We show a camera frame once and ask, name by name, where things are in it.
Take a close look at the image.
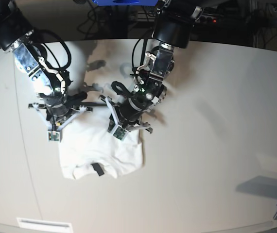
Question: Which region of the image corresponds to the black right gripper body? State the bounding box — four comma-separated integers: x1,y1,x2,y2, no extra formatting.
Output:
43,96,73,124

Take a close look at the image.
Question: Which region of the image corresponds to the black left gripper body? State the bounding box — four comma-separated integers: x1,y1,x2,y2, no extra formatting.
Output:
118,96,153,126

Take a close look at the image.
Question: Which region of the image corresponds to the white printed T-shirt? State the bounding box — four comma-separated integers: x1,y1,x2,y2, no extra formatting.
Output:
58,107,143,180

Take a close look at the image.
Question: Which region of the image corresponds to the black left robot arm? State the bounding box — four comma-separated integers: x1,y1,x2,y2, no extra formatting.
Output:
102,0,204,140

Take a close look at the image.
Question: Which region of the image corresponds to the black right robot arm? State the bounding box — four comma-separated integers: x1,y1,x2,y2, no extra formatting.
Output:
0,0,87,130

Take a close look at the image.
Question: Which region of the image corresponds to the blue box at top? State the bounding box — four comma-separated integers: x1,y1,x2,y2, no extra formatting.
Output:
92,0,158,6

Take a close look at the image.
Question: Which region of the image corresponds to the white paper label sheet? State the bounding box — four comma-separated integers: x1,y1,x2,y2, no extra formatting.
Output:
17,217,73,233

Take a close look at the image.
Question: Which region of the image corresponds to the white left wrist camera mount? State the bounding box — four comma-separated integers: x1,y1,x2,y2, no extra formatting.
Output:
100,95,153,141

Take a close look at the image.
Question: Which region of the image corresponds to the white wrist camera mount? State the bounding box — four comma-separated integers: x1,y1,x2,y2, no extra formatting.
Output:
28,103,93,142
100,95,153,141

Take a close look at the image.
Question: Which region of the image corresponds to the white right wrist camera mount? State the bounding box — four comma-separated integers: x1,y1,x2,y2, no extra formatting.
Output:
28,103,93,142

